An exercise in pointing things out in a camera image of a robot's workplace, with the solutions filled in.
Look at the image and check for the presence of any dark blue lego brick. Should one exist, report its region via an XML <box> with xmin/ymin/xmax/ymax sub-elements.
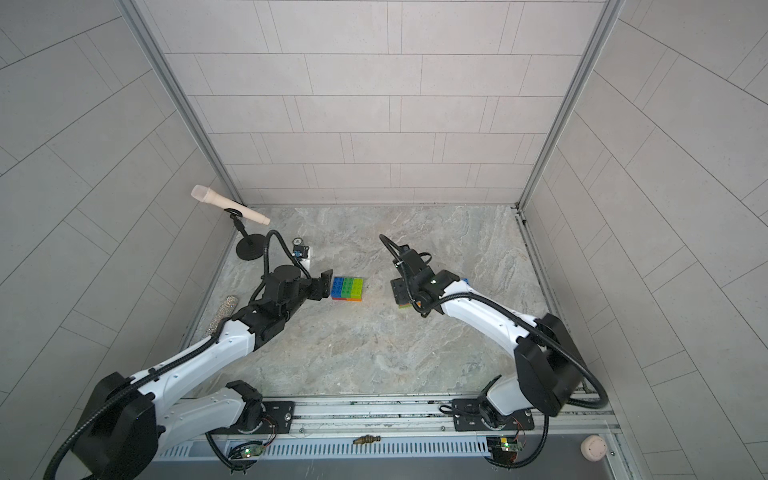
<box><xmin>331</xmin><ymin>277</ymin><xmax>345</xmax><ymax>299</ymax></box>

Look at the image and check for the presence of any metal corner profile right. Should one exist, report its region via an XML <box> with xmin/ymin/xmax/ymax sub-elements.
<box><xmin>517</xmin><ymin>0</ymin><xmax>624</xmax><ymax>213</ymax></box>

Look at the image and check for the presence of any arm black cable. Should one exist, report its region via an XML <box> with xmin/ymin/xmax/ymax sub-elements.
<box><xmin>419</xmin><ymin>292</ymin><xmax>610</xmax><ymax>470</ymax></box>
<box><xmin>43</xmin><ymin>230</ymin><xmax>313</xmax><ymax>480</ymax></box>

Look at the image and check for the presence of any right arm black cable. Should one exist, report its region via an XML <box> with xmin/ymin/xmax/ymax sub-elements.
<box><xmin>419</xmin><ymin>292</ymin><xmax>610</xmax><ymax>470</ymax></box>

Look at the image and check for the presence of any metal corner profile left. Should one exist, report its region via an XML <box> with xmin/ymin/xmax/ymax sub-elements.
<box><xmin>115</xmin><ymin>0</ymin><xmax>242</xmax><ymax>201</ymax></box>

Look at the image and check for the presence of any black microphone stand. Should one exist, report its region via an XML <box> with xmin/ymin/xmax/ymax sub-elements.
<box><xmin>226</xmin><ymin>208</ymin><xmax>266</xmax><ymax>261</ymax></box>

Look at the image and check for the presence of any aluminium rail frame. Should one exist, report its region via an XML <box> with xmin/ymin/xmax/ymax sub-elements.
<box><xmin>156</xmin><ymin>394</ymin><xmax>636</xmax><ymax>479</ymax></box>

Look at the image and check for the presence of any pink round knob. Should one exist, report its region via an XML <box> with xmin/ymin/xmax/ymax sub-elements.
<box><xmin>580</xmin><ymin>435</ymin><xmax>609</xmax><ymax>462</ymax></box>

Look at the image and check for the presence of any brass fitting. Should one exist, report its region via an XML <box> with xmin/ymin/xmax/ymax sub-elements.
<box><xmin>353</xmin><ymin>435</ymin><xmax>382</xmax><ymax>445</ymax></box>

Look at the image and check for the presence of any circuit board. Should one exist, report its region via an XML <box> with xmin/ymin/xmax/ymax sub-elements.
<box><xmin>228</xmin><ymin>441</ymin><xmax>266</xmax><ymax>461</ymax></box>
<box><xmin>486</xmin><ymin>437</ymin><xmax>525</xmax><ymax>464</ymax></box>

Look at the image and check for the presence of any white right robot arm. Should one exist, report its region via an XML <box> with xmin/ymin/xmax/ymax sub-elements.
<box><xmin>379</xmin><ymin>234</ymin><xmax>592</xmax><ymax>428</ymax></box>

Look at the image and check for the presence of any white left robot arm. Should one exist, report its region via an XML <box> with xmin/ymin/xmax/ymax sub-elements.
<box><xmin>44</xmin><ymin>265</ymin><xmax>333</xmax><ymax>479</ymax></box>

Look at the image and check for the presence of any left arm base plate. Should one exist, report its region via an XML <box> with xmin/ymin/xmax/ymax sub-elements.
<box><xmin>233</xmin><ymin>400</ymin><xmax>295</xmax><ymax>435</ymax></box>

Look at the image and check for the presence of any left circuit board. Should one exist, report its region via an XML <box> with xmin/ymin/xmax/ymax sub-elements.
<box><xmin>228</xmin><ymin>441</ymin><xmax>266</xmax><ymax>461</ymax></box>

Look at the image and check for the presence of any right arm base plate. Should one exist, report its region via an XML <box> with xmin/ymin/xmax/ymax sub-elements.
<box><xmin>440</xmin><ymin>398</ymin><xmax>535</xmax><ymax>432</ymax></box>

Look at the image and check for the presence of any beige microphone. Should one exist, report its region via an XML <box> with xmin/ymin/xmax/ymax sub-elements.
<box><xmin>191</xmin><ymin>185</ymin><xmax>271</xmax><ymax>225</ymax></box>

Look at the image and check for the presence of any bright green lego brick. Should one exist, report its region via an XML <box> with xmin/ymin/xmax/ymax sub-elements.
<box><xmin>340</xmin><ymin>277</ymin><xmax>355</xmax><ymax>300</ymax></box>

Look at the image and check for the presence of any right circuit board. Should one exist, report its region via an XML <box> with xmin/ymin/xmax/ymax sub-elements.
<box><xmin>486</xmin><ymin>437</ymin><xmax>525</xmax><ymax>464</ymax></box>

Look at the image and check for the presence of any metal corner profile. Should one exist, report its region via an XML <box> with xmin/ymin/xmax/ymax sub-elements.
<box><xmin>517</xmin><ymin>0</ymin><xmax>624</xmax><ymax>213</ymax></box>
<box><xmin>115</xmin><ymin>0</ymin><xmax>242</xmax><ymax>201</ymax></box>

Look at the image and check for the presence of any glittery silver stick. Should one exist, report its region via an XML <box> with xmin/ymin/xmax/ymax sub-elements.
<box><xmin>205</xmin><ymin>295</ymin><xmax>239</xmax><ymax>336</ymax></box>

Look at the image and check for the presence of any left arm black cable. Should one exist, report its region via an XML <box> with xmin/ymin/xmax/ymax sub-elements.
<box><xmin>43</xmin><ymin>230</ymin><xmax>313</xmax><ymax>480</ymax></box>

